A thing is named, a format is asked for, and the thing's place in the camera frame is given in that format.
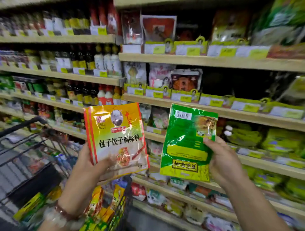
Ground red brown clear packet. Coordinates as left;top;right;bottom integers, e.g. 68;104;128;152
171;69;203;92

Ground green dumpling food packet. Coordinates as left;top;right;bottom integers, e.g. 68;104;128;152
253;0;305;46

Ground white bead bracelet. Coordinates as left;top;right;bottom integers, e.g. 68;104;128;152
43;207;79;229

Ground person's right hand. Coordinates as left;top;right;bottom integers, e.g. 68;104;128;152
204;137;246;191

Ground green seasoning packet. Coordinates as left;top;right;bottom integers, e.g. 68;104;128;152
160;104;219;182

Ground small white packet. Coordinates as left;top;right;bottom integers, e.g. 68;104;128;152
121;10;144;46

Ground row of jars and red bottles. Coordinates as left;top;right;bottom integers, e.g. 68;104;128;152
0;0;120;38

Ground white pink packet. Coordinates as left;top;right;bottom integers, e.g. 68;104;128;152
149;63;176;89

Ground grey wire shopping cart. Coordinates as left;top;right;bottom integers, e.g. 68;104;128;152
0;115;129;231

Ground black plastic cart flap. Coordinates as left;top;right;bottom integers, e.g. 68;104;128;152
9;164;51;208

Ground rows of assorted seasoning packets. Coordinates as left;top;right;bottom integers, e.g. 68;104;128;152
131;105;305;231

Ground white plastic packet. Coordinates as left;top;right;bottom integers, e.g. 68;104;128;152
125;62;147;87

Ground brown orange packet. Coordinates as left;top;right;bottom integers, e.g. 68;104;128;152
176;23;207;43

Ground person's right forearm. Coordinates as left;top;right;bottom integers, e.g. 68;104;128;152
221;178;291;231

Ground dark red bracelet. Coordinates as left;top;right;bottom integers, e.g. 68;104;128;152
53;202;84;221

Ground row of yellow price tags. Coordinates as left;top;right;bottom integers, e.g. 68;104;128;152
121;37;305;60
125;83;305;120
0;86;125;109

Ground red white flat packet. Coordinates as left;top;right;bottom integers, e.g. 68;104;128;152
140;15;177;43

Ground person's left hand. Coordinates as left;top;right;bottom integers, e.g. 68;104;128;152
59;143;117;215

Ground row of dark sauce bottles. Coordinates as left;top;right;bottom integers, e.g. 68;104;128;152
62;81;98;105

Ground pile of seasoning packets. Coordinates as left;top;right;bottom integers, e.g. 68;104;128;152
13;178;128;231

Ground wooden store shelving with goods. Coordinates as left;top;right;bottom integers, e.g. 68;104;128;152
0;0;305;231

